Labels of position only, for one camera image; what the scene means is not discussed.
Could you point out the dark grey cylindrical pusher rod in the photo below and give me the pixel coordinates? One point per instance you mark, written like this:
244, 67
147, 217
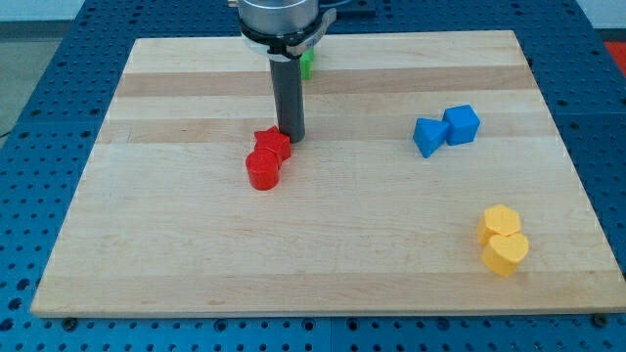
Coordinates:
287, 88

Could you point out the green star block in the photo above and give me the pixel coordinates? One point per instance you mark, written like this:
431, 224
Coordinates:
306, 61

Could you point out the red star block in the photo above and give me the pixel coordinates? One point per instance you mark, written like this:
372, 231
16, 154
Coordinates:
274, 141

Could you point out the red cylinder block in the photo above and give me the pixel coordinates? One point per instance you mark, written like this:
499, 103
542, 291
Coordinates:
263, 169

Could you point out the blue triangle block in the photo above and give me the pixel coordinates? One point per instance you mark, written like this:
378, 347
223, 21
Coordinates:
429, 135

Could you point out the wooden board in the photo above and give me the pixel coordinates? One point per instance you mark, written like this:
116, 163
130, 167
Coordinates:
164, 222

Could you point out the blue cube block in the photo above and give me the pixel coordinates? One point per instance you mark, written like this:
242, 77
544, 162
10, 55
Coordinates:
464, 124

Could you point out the yellow hexagon block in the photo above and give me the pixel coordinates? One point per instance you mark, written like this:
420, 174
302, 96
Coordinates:
497, 220

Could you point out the yellow heart block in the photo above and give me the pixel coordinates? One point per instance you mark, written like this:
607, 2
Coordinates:
502, 254

